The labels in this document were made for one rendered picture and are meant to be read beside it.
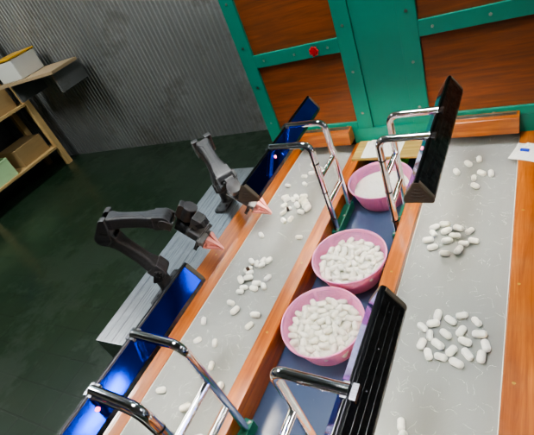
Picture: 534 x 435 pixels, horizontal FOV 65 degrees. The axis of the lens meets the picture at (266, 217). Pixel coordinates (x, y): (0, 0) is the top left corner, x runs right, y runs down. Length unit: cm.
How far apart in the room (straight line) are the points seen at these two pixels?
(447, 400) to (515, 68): 122
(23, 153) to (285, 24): 469
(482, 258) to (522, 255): 11
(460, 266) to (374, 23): 98
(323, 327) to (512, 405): 53
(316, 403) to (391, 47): 135
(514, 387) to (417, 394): 22
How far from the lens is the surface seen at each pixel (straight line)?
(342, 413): 78
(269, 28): 201
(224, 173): 174
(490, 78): 188
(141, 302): 193
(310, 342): 133
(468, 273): 142
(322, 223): 166
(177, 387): 145
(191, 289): 118
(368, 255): 151
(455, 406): 118
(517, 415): 115
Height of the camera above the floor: 180
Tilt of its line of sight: 35 degrees down
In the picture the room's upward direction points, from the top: 24 degrees counter-clockwise
